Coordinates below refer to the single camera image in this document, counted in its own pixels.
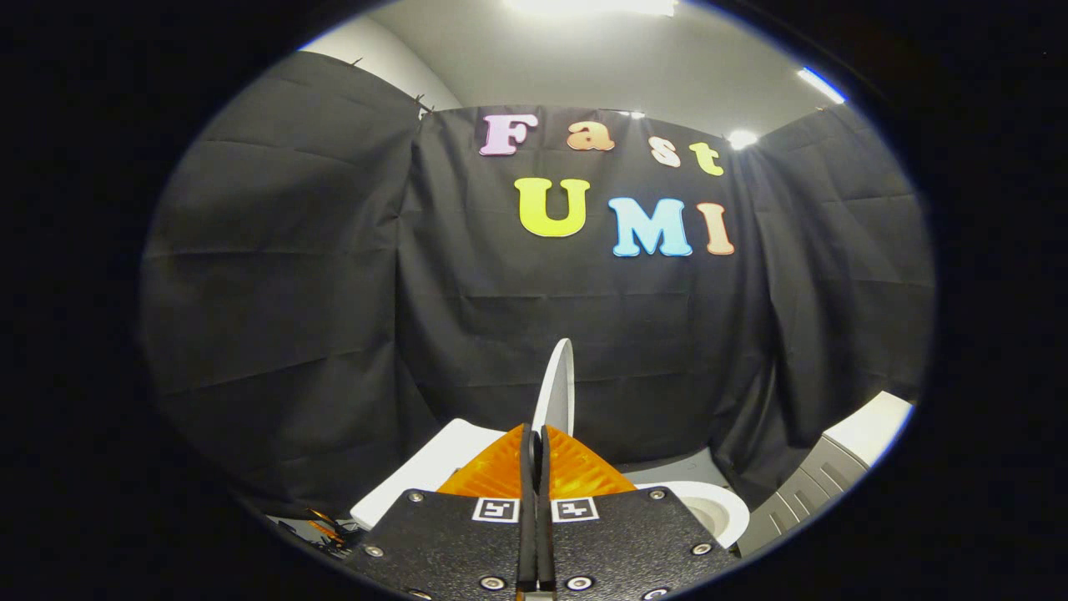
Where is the white toilet tank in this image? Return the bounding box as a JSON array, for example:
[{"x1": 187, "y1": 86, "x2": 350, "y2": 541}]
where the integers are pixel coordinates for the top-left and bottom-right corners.
[{"x1": 350, "y1": 418, "x2": 508, "y2": 531}]

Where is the grey cabinet with white top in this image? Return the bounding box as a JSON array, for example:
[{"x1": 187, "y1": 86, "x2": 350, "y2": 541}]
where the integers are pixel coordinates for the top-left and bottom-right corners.
[{"x1": 736, "y1": 391, "x2": 914, "y2": 558}]

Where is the white toilet lid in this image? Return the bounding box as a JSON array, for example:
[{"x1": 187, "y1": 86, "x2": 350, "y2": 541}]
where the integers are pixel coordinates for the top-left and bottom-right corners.
[{"x1": 531, "y1": 338, "x2": 577, "y2": 439}]

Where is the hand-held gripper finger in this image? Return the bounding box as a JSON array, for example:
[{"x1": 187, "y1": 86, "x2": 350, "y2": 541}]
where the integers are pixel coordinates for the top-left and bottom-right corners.
[
  {"x1": 537, "y1": 423, "x2": 737, "y2": 601},
  {"x1": 344, "y1": 423, "x2": 537, "y2": 601}
]

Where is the tangle of black cables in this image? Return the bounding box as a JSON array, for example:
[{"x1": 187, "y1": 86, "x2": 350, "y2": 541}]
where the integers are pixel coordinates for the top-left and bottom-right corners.
[{"x1": 280, "y1": 508, "x2": 364, "y2": 552}]

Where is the white toilet bowl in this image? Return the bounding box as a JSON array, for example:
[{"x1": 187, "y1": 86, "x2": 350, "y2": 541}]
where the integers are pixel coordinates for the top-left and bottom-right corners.
[{"x1": 634, "y1": 481, "x2": 750, "y2": 550}]

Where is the large ceiling light panel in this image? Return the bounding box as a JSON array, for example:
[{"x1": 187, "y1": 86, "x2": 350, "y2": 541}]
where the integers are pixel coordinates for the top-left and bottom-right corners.
[{"x1": 505, "y1": 0, "x2": 678, "y2": 18}]

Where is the narrow ceiling light strip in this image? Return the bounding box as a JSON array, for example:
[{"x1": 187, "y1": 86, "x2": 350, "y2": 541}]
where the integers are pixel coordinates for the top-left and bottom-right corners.
[{"x1": 797, "y1": 67, "x2": 849, "y2": 105}]

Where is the black backdrop cloth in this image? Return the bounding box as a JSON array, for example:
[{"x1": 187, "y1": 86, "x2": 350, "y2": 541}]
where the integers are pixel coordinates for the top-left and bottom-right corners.
[{"x1": 140, "y1": 50, "x2": 935, "y2": 518}]

